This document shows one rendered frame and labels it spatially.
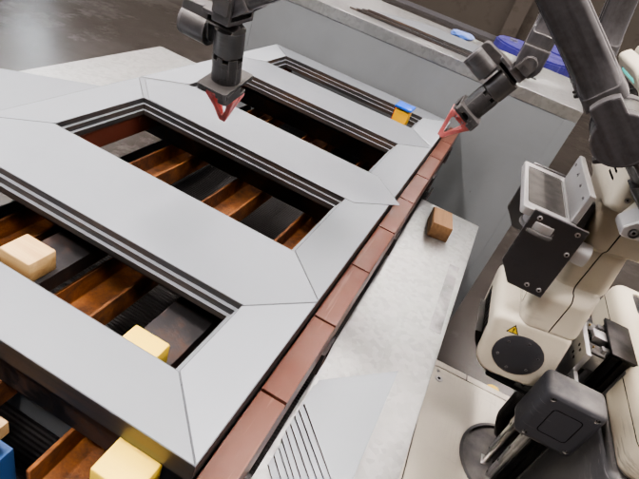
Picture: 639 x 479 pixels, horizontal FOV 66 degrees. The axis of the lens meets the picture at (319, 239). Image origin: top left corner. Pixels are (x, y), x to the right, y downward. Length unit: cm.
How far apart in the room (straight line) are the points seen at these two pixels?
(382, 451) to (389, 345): 25
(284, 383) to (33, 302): 35
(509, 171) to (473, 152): 15
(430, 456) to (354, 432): 65
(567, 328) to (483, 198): 99
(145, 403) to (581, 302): 81
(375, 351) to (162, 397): 51
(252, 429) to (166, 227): 38
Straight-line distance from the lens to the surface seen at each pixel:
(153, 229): 87
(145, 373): 66
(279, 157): 119
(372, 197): 116
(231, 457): 64
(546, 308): 109
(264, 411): 69
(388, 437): 92
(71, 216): 91
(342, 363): 98
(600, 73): 79
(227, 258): 84
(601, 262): 109
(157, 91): 138
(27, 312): 73
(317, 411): 84
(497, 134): 193
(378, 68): 197
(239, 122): 131
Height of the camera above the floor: 138
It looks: 34 degrees down
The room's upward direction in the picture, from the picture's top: 21 degrees clockwise
